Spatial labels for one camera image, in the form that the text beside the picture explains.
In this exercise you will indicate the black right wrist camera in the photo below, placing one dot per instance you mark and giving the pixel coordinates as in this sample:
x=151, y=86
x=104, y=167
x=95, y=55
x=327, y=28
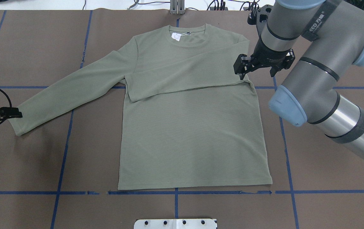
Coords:
x=258, y=16

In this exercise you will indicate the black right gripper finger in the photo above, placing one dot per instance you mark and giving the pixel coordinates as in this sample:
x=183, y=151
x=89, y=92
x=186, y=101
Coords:
x=273, y=71
x=242, y=75

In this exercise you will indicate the white metal base plate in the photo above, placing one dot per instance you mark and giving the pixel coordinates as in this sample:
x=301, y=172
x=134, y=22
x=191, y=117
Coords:
x=176, y=224

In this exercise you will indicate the aluminium frame post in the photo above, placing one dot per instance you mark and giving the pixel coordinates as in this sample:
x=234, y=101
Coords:
x=177, y=7

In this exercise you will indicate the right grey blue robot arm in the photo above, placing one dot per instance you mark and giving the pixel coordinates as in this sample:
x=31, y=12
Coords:
x=335, y=30

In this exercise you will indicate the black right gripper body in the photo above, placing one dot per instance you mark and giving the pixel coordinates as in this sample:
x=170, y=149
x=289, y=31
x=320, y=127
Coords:
x=268, y=55

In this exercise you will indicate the white shirt neck label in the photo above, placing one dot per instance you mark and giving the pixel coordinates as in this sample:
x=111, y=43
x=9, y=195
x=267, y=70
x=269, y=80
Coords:
x=177, y=36

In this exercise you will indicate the olive green long-sleeve shirt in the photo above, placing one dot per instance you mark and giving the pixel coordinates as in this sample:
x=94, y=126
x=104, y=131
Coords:
x=188, y=120

